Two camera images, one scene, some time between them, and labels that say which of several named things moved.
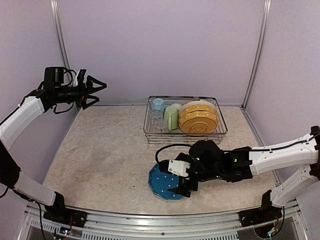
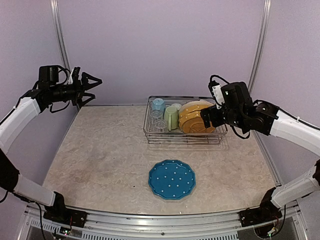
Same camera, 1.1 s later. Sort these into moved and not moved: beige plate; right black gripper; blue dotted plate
Moved: right black gripper
Not moved: beige plate; blue dotted plate
